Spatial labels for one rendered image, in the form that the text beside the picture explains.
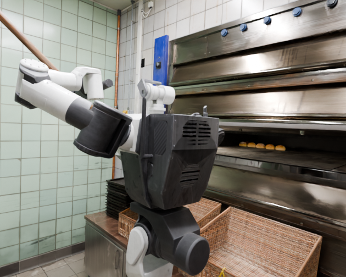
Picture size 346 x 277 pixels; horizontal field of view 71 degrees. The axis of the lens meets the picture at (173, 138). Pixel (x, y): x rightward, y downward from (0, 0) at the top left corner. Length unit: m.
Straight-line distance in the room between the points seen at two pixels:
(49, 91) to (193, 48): 1.44
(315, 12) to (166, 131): 1.18
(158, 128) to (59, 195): 2.05
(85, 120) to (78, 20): 2.13
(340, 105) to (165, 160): 1.01
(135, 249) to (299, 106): 1.11
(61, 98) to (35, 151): 1.78
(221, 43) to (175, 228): 1.40
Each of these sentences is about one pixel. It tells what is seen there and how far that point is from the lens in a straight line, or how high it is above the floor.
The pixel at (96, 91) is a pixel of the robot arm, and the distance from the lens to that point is 1.03.
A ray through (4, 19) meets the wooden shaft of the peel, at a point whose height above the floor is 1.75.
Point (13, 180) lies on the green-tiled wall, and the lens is 2.53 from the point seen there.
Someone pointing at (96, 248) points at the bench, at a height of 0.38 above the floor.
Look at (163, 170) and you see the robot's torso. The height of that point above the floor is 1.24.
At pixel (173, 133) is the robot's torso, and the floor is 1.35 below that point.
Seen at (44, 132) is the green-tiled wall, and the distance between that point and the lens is 2.52.
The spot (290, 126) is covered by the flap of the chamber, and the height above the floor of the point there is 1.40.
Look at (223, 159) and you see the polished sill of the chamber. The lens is 1.73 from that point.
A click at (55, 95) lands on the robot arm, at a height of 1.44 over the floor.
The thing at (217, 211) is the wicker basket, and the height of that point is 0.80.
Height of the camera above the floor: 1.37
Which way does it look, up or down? 3 degrees down
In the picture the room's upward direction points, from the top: 3 degrees clockwise
